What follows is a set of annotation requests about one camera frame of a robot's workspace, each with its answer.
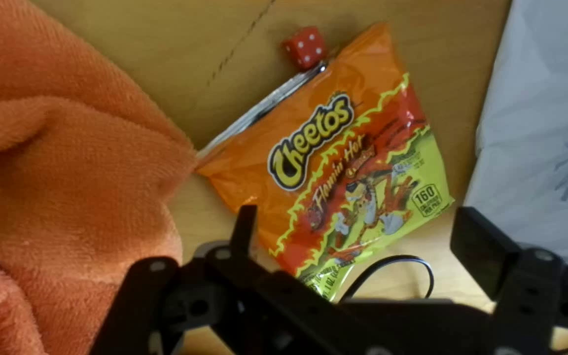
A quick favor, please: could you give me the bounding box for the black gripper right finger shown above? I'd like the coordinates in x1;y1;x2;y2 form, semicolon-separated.
342;207;568;355

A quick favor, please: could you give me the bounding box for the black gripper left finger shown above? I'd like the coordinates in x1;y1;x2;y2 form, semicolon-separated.
91;205;377;355

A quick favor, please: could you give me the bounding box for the orange Cheetos packet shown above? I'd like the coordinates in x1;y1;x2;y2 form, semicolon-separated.
198;24;454;300

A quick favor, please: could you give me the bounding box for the orange towel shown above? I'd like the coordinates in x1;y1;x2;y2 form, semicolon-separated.
0;0;196;355

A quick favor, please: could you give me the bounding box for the red die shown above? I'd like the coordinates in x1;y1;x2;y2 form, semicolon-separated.
285;26;328;71

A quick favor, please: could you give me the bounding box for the black power cable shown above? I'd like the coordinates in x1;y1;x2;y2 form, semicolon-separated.
340;255;439;304

